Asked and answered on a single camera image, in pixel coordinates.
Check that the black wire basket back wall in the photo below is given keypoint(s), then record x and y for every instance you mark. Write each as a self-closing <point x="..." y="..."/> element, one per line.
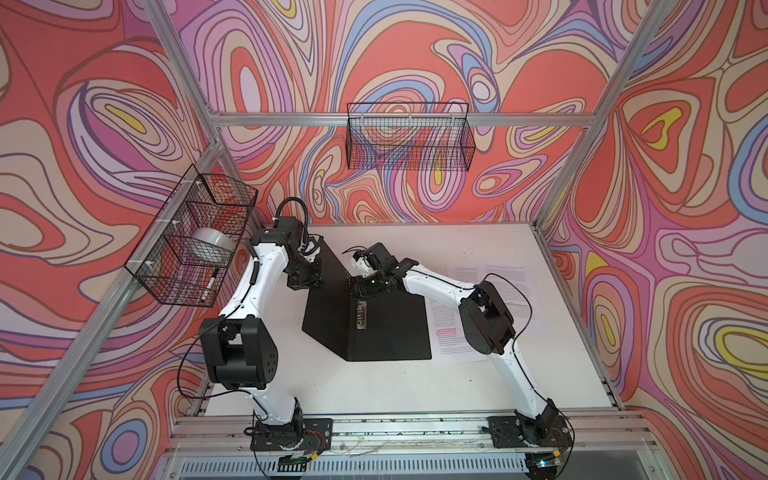
<point x="409" y="136"/>

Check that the paper sheet pink highlight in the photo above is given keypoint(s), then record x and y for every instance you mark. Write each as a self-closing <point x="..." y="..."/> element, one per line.
<point x="446" y="336"/>

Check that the black wire basket wall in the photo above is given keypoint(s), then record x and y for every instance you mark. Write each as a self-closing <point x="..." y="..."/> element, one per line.
<point x="183" y="258"/>
<point x="409" y="136"/>

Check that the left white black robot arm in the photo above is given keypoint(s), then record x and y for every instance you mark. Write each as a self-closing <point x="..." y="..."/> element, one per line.
<point x="239" y="352"/>

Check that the green circuit board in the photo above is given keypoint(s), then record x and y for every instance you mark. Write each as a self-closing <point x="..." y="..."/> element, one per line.
<point x="290" y="463"/>
<point x="544" y="460"/>

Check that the black wire basket left wall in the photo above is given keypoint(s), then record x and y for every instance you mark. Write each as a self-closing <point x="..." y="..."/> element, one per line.
<point x="183" y="258"/>

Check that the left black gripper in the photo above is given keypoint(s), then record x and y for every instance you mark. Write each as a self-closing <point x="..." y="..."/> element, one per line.
<point x="315" y="280"/>

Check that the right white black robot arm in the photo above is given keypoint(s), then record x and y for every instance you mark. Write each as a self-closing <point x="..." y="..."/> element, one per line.
<point x="488" y="327"/>

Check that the black white marker pen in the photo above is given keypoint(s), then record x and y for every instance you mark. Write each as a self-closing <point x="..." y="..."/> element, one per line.
<point x="209" y="286"/>

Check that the white tape roll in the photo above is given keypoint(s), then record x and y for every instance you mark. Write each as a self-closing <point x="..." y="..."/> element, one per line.
<point x="210" y="244"/>

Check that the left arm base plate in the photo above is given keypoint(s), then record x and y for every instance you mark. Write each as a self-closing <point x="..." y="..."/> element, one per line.
<point x="309" y="436"/>

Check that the metal folder clip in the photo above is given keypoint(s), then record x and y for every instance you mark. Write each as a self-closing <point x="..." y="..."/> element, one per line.
<point x="361" y="314"/>

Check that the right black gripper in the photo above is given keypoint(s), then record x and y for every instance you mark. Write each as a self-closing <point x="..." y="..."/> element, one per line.
<point x="362" y="291"/>

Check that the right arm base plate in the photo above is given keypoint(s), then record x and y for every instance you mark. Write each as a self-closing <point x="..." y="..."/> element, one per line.
<point x="520" y="432"/>

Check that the white RAY file folder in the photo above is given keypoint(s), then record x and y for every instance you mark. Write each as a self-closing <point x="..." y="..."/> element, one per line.
<point x="382" y="326"/>

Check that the aluminium front rail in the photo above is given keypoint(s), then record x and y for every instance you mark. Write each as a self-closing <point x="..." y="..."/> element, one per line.
<point x="450" y="432"/>

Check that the paper sheet green highlight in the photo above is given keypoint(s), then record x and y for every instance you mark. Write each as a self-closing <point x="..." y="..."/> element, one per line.
<point x="515" y="284"/>

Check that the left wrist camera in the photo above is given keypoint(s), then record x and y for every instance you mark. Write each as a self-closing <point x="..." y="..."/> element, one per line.
<point x="292" y="227"/>

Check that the paper sheet middle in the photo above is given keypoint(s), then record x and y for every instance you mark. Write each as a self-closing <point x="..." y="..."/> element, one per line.
<point x="466" y="272"/>

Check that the green circuit board left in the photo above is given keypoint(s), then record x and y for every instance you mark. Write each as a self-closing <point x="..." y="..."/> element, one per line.
<point x="290" y="463"/>

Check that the green circuit board right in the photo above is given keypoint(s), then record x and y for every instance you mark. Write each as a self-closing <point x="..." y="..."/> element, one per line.
<point x="544" y="460"/>

